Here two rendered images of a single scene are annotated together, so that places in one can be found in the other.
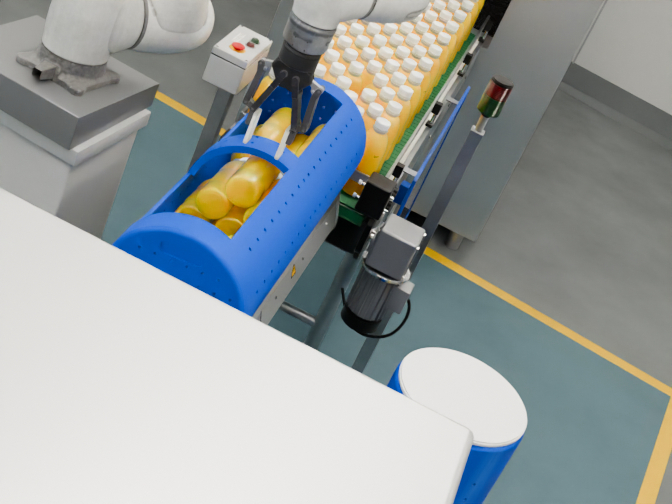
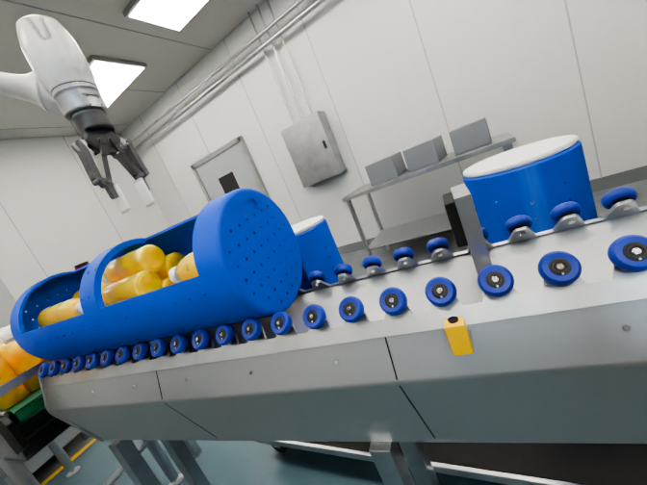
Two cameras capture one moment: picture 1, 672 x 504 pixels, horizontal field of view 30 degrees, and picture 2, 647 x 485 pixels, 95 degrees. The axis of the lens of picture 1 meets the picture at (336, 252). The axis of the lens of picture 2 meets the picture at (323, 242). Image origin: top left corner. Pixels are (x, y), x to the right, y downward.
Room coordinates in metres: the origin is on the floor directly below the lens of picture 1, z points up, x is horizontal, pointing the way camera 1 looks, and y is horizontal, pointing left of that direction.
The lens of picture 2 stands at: (1.53, 0.80, 1.19)
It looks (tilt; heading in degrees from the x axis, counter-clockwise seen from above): 12 degrees down; 291
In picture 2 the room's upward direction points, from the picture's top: 23 degrees counter-clockwise
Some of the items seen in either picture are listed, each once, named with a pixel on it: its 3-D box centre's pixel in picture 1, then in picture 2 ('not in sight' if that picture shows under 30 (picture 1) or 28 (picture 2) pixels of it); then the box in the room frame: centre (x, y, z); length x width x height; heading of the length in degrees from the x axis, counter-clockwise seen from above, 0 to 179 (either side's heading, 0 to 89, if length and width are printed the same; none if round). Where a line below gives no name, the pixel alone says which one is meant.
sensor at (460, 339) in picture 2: not in sight; (456, 323); (1.54, 0.39, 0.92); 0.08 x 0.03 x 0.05; 86
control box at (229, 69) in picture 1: (238, 59); not in sight; (3.04, 0.45, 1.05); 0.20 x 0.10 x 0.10; 176
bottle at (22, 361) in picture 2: not in sight; (26, 362); (2.94, 0.25, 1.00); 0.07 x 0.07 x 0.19
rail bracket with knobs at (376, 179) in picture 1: (373, 197); not in sight; (2.84, -0.03, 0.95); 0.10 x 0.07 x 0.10; 86
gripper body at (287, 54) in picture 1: (295, 66); (99, 135); (2.17, 0.22, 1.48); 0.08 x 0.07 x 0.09; 86
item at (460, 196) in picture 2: not in sight; (467, 234); (1.48, 0.27, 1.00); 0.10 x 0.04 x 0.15; 86
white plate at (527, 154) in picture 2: not in sight; (514, 157); (1.27, -0.19, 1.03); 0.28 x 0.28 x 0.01
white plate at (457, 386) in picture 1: (463, 395); (294, 229); (2.07, -0.35, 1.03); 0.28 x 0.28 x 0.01
